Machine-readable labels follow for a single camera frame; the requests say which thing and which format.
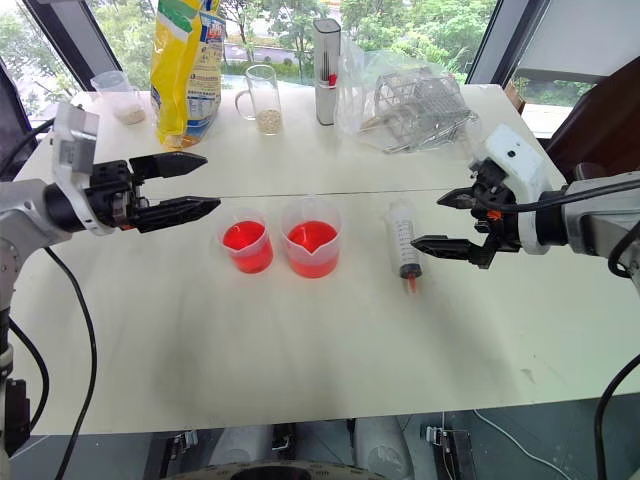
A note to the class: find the brown wooden furniture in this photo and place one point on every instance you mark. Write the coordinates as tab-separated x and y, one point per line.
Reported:
595	125

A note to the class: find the metal table clamp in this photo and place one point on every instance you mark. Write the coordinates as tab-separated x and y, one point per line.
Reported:
452	450
184	445

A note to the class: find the clear cup with white grains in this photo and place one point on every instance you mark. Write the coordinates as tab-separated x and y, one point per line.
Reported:
127	102

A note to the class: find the small beaker red liquid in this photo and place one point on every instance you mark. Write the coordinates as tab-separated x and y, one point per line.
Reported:
246	245

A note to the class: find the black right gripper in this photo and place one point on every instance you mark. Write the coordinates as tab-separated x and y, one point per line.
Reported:
495	220

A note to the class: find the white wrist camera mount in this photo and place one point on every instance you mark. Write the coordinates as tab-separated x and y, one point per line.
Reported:
75	145
520	160

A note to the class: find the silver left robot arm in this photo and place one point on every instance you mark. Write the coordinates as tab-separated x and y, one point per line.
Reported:
20	205

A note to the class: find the tall white rectangular container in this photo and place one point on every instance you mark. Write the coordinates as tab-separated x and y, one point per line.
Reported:
326	95

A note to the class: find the dark window frame post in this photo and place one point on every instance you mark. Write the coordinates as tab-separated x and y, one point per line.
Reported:
75	35
492	40

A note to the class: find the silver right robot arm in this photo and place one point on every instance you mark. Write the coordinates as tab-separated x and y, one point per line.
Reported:
595	215

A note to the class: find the clear plastic syringe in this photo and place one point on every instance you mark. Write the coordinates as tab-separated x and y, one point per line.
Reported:
404	235

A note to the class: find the large beaker red liquid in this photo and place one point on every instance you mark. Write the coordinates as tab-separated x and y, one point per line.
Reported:
311	245

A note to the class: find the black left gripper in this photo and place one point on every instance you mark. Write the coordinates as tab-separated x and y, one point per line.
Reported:
107	195

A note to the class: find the yellow plastic bag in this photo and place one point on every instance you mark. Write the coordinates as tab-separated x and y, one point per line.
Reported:
182	75

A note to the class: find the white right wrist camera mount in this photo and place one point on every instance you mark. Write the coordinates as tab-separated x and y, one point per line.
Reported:
520	160

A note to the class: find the glass mug with beans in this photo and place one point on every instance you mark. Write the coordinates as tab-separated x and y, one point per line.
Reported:
267	100

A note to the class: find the clear plastic bag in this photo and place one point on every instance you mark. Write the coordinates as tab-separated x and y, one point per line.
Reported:
355	95

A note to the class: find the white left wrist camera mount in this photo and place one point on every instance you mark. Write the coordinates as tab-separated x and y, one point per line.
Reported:
75	145

